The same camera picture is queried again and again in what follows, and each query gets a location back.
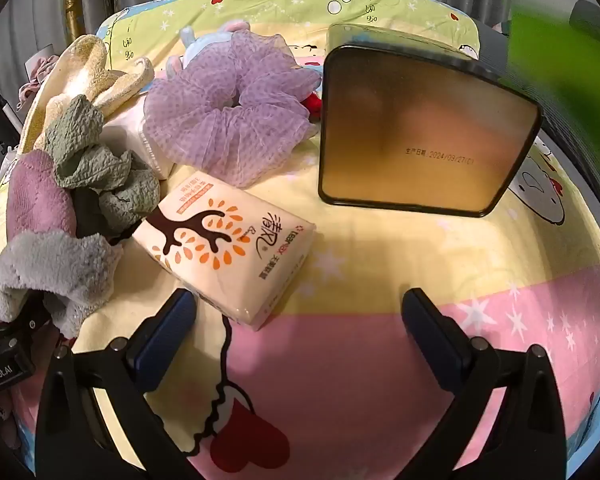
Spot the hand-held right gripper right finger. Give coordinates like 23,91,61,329
402,287,566,480

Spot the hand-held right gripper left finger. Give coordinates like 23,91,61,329
35,288,198,480

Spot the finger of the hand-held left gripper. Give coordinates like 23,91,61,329
0,295,51,352

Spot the grey fluffy cloth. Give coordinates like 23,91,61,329
0,230,124,339

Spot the tree print tissue pack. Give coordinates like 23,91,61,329
131,170,317,332

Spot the purple fluffy cloth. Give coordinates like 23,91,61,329
6,149,78,241

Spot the green crinkled cloth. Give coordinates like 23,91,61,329
45,95,161,237

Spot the yellow towel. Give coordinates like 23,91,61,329
17,34,156,156

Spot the blue plush toy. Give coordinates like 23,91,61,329
167,20,306,77

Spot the green cardboard box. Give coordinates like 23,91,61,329
507,4,600,161

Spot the cartoon printed blanket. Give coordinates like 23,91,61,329
0,0,600,480

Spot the gold tin box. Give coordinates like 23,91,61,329
317,22,542,218

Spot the pink cloth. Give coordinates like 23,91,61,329
17,55,62,111

